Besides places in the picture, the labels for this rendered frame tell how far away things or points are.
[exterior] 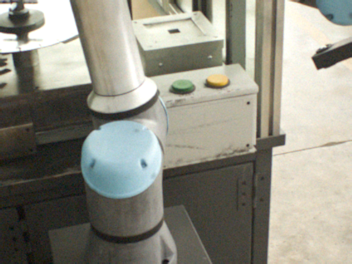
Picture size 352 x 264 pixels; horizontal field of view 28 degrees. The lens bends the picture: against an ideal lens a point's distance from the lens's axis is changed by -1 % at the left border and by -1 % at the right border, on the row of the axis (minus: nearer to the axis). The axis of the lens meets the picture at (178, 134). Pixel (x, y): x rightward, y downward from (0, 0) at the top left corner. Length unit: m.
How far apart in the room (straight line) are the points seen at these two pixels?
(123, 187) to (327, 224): 1.52
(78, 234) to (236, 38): 0.53
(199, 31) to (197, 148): 0.33
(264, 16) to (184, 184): 0.40
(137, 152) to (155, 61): 0.53
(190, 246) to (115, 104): 0.27
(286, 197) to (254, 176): 1.04
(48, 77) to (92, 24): 0.50
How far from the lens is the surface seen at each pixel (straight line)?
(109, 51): 1.07
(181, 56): 1.53
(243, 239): 1.63
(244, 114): 1.37
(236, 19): 1.45
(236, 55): 1.49
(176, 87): 1.32
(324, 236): 2.41
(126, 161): 1.00
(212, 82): 1.34
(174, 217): 1.25
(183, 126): 1.34
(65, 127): 1.52
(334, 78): 3.43
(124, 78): 1.09
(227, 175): 1.51
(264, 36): 1.37
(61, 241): 1.22
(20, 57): 1.59
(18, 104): 1.50
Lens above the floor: 1.51
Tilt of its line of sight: 31 degrees down
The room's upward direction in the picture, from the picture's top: 2 degrees counter-clockwise
